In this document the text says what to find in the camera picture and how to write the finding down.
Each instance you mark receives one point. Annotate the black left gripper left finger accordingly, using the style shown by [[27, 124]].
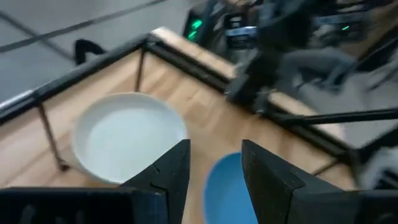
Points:
[[164, 189]]

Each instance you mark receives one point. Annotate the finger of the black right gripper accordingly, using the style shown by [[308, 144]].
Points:
[[247, 77], [269, 93]]

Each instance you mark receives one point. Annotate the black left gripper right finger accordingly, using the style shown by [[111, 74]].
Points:
[[273, 193]]

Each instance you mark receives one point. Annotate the blue plate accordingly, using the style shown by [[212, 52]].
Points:
[[225, 193]]

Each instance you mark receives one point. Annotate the white plate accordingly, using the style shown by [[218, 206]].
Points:
[[124, 137]]

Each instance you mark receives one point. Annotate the black box with green lights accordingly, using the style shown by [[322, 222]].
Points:
[[206, 18]]

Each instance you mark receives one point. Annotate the black diagonal brace bar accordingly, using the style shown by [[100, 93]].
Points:
[[342, 117]]

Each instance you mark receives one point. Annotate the black arched bracket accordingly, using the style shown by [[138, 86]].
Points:
[[81, 46]]

